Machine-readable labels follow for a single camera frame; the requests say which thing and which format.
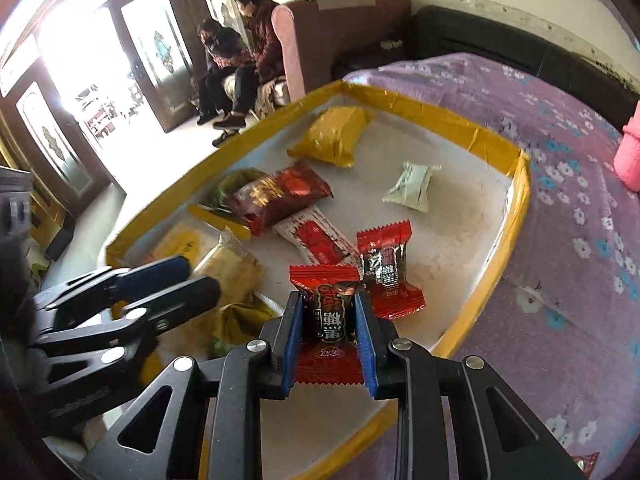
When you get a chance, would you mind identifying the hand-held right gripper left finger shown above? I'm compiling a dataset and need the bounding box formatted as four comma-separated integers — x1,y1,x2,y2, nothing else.
82,290,306,480

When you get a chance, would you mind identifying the white red label packet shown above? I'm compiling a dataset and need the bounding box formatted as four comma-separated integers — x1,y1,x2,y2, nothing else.
273,206,362,267

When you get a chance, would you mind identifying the gold green snack packet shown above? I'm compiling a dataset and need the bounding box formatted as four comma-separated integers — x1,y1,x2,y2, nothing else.
207,300,283,358
188,169,268,241

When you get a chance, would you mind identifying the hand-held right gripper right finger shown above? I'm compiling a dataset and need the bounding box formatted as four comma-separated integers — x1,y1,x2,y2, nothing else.
354,290,588,480

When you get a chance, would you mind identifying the red-brown snack packet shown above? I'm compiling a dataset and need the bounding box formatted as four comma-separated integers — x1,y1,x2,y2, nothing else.
227,161,334,237

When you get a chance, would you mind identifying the pale cracker packet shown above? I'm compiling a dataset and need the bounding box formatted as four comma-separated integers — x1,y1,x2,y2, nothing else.
382,161,442,214

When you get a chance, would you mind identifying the wooden glazed door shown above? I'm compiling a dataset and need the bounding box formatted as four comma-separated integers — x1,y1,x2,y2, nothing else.
0,80,111,216
107,0,201,133

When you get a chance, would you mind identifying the black sofa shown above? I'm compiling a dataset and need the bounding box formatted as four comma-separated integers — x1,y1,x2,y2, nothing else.
412,4,640,111

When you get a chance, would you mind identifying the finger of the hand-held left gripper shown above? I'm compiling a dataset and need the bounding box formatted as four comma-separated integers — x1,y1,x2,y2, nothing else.
31,255,194,333
30,276,222,426

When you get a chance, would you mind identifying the pink knit-sleeved bottle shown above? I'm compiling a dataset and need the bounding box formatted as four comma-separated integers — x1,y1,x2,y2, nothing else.
614,101,640,192

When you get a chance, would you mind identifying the yellow carton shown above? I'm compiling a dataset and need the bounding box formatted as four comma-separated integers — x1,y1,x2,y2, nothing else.
30,195,76,261

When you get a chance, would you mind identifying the dark red chocolate bar packet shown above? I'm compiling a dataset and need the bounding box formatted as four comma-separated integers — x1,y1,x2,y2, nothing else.
571,452,601,479

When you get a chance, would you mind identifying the red black candy packet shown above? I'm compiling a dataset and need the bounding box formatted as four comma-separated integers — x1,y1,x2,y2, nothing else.
355,220,426,322
289,264,367,387

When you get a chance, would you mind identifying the yellow-rimmed white box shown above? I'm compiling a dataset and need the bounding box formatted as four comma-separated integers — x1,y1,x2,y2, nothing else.
102,80,532,480

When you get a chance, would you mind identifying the yellow gold snack packet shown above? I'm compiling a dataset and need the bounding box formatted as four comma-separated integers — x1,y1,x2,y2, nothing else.
286,106,377,169

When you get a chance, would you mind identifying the pale yellow snack packet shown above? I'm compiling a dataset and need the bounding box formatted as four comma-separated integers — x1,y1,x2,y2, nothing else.
150,224,202,267
192,230,267,308

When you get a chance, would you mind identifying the brown armchair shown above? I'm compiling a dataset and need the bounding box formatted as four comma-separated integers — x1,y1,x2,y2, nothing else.
272,0,413,106

